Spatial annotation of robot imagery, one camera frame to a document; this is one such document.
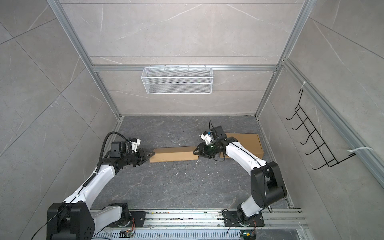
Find cardboard stack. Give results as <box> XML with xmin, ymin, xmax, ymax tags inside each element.
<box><xmin>150</xmin><ymin>147</ymin><xmax>199</xmax><ymax>163</ymax></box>

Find brown cardboard box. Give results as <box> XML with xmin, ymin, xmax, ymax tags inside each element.
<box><xmin>226</xmin><ymin>133</ymin><xmax>264</xmax><ymax>159</ymax></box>

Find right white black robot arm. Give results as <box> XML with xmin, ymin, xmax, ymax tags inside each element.
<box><xmin>193</xmin><ymin>126</ymin><xmax>288</xmax><ymax>221</ymax></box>

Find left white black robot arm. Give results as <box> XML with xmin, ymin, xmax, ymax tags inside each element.
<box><xmin>46</xmin><ymin>139</ymin><xmax>155</xmax><ymax>240</ymax></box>

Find left small circuit board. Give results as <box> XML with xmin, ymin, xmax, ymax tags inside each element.
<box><xmin>119</xmin><ymin>230</ymin><xmax>135</xmax><ymax>238</ymax></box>

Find small circuit board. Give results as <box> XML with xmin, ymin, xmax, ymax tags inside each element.
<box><xmin>119</xmin><ymin>230</ymin><xmax>135</xmax><ymax>238</ymax></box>
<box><xmin>240</xmin><ymin>231</ymin><xmax>256</xmax><ymax>240</ymax></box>

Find right small circuit board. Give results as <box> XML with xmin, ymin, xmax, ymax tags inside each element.
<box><xmin>240</xmin><ymin>231</ymin><xmax>256</xmax><ymax>240</ymax></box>

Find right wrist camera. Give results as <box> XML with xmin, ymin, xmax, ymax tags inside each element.
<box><xmin>200</xmin><ymin>131</ymin><xmax>214</xmax><ymax>145</ymax></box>

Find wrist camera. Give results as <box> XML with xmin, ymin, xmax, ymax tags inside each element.
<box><xmin>200</xmin><ymin>131</ymin><xmax>214</xmax><ymax>145</ymax></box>
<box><xmin>130</xmin><ymin>138</ymin><xmax>141</xmax><ymax>153</ymax></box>

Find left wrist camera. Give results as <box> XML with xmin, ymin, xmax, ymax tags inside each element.
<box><xmin>130</xmin><ymin>138</ymin><xmax>141</xmax><ymax>153</ymax></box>

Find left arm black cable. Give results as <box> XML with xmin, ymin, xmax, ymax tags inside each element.
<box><xmin>29</xmin><ymin>131</ymin><xmax>133</xmax><ymax>240</ymax></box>

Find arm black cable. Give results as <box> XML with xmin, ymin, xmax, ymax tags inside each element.
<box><xmin>208</xmin><ymin>119</ymin><xmax>274</xmax><ymax>240</ymax></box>
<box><xmin>29</xmin><ymin>131</ymin><xmax>133</xmax><ymax>240</ymax></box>

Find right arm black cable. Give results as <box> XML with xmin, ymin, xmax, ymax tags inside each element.
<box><xmin>208</xmin><ymin>119</ymin><xmax>274</xmax><ymax>240</ymax></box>

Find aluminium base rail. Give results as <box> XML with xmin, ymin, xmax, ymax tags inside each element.
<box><xmin>58</xmin><ymin>209</ymin><xmax>310</xmax><ymax>231</ymax></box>

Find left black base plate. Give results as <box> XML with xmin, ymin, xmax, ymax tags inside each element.
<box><xmin>108</xmin><ymin>211</ymin><xmax>146</xmax><ymax>228</ymax></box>

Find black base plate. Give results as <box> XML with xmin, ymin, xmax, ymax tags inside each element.
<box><xmin>108</xmin><ymin>211</ymin><xmax>146</xmax><ymax>228</ymax></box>
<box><xmin>222</xmin><ymin>209</ymin><xmax>265</xmax><ymax>227</ymax></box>

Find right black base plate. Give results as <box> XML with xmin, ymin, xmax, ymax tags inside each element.
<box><xmin>222</xmin><ymin>209</ymin><xmax>265</xmax><ymax>227</ymax></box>

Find white wire mesh basket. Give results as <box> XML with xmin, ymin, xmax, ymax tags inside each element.
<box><xmin>141</xmin><ymin>67</ymin><xmax>214</xmax><ymax>95</ymax></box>

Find slotted grey cable duct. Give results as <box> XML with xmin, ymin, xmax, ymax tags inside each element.
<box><xmin>93</xmin><ymin>229</ymin><xmax>241</xmax><ymax>240</ymax></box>

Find black wire hook rack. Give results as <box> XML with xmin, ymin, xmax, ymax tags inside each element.
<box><xmin>286</xmin><ymin>89</ymin><xmax>356</xmax><ymax>171</ymax></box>

